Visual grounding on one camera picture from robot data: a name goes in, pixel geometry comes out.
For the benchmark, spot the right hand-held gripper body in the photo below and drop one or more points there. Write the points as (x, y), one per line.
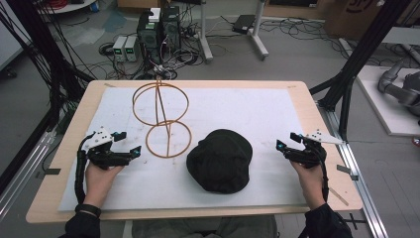
(312, 153)

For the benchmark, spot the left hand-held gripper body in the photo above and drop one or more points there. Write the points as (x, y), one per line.
(99, 139)

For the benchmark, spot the black bucket hat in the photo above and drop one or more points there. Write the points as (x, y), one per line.
(219, 162)

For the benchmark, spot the person's right hand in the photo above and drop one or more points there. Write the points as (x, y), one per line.
(312, 185)

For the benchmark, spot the person's left hand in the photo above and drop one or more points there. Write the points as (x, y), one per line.
(97, 183)

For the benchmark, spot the grey tape piece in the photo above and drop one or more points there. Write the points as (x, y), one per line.
(345, 170)

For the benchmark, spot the beige tape strip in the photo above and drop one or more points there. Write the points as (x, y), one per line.
(339, 196)

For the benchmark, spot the black tape piece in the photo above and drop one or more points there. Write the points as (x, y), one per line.
(52, 171)

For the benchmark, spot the black wristband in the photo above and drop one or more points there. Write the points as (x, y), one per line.
(87, 209)

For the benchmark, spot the white foam mat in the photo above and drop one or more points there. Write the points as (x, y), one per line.
(231, 109)

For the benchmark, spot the white board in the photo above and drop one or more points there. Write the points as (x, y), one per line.
(379, 105)

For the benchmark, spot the grey bench power supply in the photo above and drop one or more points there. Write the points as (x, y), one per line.
(132, 49)
(119, 49)

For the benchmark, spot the black computer tower green fan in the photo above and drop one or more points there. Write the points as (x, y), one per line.
(149, 39)

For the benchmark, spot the person's legs grey pants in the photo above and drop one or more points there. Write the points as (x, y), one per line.
(204, 228)

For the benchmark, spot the white metal table leg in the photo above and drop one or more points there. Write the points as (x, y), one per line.
(259, 36)
(204, 39)

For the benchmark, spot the flat black box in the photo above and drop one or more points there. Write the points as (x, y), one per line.
(243, 23)

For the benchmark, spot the white box device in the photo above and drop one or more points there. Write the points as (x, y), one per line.
(154, 15)

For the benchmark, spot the brown cardboard box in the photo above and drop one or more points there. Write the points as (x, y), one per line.
(356, 16)

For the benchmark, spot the round white table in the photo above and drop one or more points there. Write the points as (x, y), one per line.
(66, 7)

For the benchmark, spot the white panel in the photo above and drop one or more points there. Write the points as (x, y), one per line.
(10, 36)

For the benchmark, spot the aluminium rail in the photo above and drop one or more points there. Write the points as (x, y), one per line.
(360, 185)
(23, 175)

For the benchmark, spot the black metal frame post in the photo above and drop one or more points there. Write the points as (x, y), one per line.
(360, 56)

